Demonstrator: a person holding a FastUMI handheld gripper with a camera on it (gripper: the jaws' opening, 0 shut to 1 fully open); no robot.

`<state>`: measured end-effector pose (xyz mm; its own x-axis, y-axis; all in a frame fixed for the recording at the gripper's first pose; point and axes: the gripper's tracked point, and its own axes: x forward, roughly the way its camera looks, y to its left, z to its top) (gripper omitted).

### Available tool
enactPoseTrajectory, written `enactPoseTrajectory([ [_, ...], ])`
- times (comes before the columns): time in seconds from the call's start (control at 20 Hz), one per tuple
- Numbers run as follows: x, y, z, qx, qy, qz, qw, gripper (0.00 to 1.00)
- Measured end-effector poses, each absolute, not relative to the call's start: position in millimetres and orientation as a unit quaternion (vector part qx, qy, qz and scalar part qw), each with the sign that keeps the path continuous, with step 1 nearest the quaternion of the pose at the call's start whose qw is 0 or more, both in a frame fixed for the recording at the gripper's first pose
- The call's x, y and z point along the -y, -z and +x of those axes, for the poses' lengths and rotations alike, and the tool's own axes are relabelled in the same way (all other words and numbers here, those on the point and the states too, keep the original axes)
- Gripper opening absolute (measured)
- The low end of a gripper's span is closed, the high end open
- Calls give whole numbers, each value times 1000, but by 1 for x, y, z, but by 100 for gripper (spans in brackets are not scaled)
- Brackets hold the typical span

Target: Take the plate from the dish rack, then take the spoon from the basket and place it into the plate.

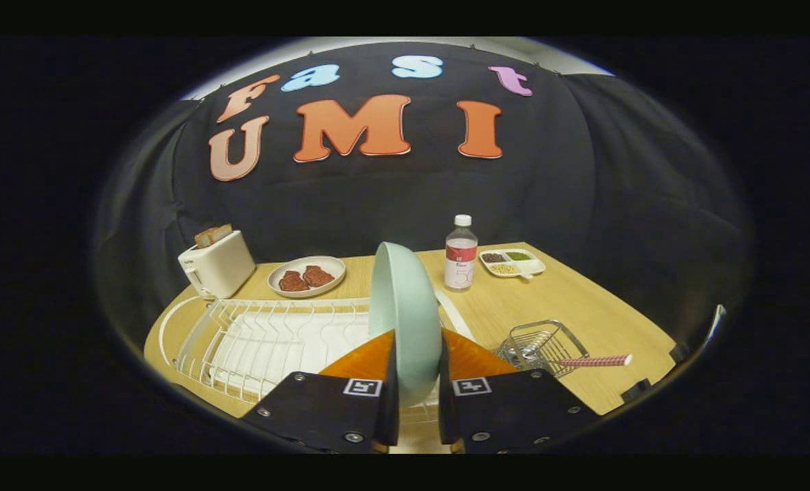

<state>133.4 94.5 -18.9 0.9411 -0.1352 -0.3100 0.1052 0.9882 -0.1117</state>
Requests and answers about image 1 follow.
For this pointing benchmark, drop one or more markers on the white toaster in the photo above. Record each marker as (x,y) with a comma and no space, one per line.
(221,269)

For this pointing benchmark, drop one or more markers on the clear bottle with red label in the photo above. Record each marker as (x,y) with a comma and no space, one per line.
(461,269)

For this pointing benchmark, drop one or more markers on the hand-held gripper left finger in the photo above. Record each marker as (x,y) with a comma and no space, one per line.
(388,409)

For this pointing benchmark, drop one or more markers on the white divided tray with beans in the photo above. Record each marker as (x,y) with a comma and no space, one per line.
(524,267)

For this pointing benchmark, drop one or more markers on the black block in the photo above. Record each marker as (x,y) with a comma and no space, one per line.
(635,391)
(680,352)

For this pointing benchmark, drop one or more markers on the white oval plate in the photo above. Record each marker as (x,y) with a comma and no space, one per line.
(274,276)

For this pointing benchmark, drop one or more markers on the brown bread slice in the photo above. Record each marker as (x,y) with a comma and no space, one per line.
(211,237)

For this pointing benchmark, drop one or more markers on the light green plate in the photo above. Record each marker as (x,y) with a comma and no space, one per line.
(405,307)

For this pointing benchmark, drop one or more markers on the black backdrop cloth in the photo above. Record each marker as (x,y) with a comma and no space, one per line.
(582,204)

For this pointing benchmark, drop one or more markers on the red meat piece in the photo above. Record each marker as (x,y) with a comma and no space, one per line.
(318,276)
(293,281)

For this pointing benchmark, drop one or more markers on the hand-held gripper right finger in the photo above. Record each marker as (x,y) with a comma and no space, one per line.
(446,409)

